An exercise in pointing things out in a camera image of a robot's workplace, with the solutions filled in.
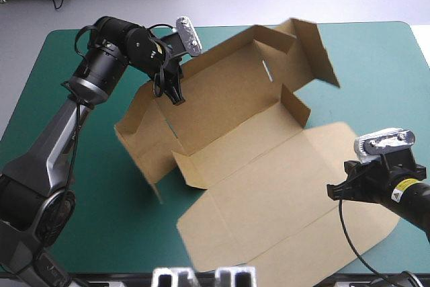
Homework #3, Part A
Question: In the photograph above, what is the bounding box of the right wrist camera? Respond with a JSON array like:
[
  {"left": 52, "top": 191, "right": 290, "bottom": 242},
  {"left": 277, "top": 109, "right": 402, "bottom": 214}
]
[{"left": 353, "top": 126, "right": 417, "bottom": 164}]

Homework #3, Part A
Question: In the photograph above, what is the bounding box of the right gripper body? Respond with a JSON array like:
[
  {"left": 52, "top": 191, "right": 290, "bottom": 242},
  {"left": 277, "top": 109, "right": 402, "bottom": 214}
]
[{"left": 352, "top": 149, "right": 427, "bottom": 203}]

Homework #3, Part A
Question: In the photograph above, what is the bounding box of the brown cardboard box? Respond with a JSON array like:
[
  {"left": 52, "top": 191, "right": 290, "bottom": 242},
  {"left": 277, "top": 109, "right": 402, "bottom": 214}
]
[{"left": 114, "top": 17, "right": 401, "bottom": 286}]

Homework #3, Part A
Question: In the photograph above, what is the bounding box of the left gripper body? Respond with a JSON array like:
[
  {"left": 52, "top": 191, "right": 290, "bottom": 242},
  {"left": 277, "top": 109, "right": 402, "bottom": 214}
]
[{"left": 150, "top": 33, "right": 185, "bottom": 83}]

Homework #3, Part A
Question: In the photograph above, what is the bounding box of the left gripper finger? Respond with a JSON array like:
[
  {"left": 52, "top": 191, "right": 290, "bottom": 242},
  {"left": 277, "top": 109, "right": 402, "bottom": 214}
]
[
  {"left": 163, "top": 79, "right": 178, "bottom": 105},
  {"left": 173, "top": 77, "right": 187, "bottom": 104}
]

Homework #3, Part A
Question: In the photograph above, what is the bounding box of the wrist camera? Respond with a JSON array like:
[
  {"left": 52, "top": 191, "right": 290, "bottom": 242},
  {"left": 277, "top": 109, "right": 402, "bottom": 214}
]
[
  {"left": 353, "top": 126, "right": 417, "bottom": 164},
  {"left": 175, "top": 15, "right": 203, "bottom": 56}
]

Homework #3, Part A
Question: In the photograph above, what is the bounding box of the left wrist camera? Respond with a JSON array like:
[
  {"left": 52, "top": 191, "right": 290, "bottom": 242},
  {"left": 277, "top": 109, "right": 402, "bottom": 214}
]
[{"left": 175, "top": 15, "right": 203, "bottom": 56}]

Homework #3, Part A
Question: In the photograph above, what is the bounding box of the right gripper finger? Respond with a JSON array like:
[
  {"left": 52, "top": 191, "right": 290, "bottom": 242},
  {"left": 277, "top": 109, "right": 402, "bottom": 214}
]
[
  {"left": 343, "top": 161, "right": 366, "bottom": 182},
  {"left": 327, "top": 181, "right": 359, "bottom": 201}
]

